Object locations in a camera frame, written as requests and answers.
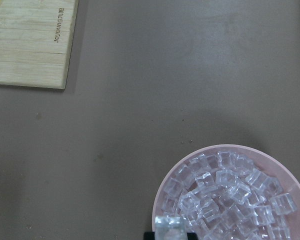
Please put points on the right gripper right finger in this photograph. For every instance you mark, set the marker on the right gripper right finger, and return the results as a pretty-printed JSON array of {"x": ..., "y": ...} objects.
[{"x": 192, "y": 236}]

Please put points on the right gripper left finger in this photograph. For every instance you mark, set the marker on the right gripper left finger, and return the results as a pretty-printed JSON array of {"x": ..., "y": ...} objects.
[{"x": 149, "y": 235}]

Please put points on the pink bowl of ice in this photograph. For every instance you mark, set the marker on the pink bowl of ice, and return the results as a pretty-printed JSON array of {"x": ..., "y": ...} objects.
[{"x": 231, "y": 192}]

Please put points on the bamboo cutting board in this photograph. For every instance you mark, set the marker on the bamboo cutting board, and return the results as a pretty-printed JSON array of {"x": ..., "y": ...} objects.
[{"x": 36, "y": 38}]

